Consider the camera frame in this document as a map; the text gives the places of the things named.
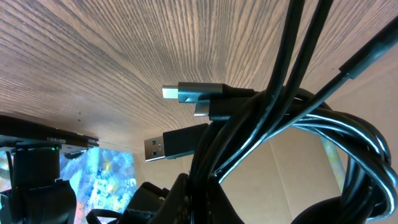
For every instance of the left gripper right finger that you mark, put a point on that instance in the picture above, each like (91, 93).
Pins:
(220, 210)

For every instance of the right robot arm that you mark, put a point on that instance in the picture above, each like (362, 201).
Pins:
(37, 193)

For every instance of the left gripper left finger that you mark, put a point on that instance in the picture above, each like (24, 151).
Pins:
(153, 205)

